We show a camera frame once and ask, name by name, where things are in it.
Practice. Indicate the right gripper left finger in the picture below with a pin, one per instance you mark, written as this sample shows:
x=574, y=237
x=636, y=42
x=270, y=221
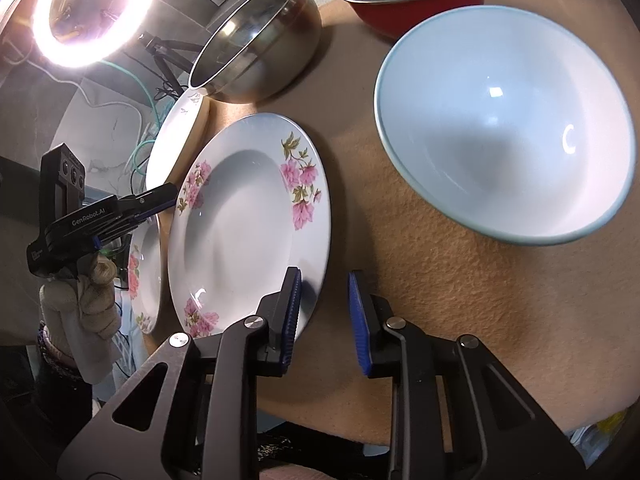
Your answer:
x=192, y=392

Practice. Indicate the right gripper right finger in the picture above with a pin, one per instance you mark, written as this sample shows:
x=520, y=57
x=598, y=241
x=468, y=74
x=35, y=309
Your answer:
x=458, y=413

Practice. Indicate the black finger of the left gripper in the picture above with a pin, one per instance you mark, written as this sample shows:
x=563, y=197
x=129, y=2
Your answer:
x=148, y=203

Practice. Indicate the floral white plate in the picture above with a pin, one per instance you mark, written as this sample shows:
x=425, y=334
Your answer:
x=255, y=202

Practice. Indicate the stainless steel bowl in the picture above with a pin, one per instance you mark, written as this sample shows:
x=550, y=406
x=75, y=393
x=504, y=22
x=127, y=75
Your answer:
x=258, y=50

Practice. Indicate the gloved left hand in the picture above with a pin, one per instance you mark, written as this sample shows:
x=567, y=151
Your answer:
x=80, y=320

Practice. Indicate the small floral plate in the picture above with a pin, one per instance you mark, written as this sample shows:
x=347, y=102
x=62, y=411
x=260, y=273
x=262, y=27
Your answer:
x=145, y=275

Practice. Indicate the plain white plate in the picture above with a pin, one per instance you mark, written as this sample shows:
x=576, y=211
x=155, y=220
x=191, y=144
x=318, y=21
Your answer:
x=179, y=140

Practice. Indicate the orange table mat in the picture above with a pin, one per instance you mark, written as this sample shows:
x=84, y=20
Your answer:
x=564, y=320

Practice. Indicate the black mini tripod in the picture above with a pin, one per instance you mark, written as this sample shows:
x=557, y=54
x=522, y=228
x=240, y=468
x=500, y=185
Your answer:
x=166, y=52

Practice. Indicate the large white blue-rimmed bowl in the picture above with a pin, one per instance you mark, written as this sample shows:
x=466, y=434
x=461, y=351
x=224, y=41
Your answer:
x=506, y=123

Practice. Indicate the ring light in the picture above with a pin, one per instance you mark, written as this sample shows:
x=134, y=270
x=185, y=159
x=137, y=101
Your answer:
x=79, y=33

